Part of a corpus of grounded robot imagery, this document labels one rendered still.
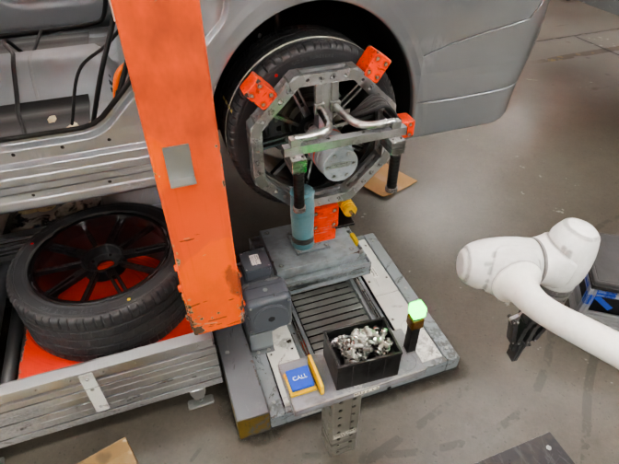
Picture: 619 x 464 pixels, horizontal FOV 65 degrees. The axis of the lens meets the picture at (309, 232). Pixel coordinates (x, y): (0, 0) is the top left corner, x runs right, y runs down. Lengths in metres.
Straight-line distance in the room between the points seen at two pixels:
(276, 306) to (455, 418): 0.81
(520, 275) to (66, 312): 1.39
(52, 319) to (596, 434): 1.97
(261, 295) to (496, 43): 1.30
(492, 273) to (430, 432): 1.07
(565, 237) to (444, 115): 1.09
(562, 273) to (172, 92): 0.90
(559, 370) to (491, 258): 1.33
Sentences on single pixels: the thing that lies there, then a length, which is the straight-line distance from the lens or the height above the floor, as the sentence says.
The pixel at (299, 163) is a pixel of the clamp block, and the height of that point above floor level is 0.94.
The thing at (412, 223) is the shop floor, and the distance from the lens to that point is 2.81.
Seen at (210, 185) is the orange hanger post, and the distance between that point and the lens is 1.22.
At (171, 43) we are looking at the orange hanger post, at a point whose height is 1.41.
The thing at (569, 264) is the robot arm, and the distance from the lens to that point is 1.13.
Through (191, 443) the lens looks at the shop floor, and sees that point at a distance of 1.99.
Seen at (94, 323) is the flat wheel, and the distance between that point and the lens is 1.77.
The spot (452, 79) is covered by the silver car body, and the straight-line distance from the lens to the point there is 2.04.
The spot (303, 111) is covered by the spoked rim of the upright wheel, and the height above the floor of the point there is 0.94.
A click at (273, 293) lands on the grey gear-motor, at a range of 1.82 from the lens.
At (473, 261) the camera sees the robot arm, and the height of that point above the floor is 1.06.
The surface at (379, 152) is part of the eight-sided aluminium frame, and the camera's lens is 1.92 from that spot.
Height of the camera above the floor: 1.74
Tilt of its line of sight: 40 degrees down
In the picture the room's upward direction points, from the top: straight up
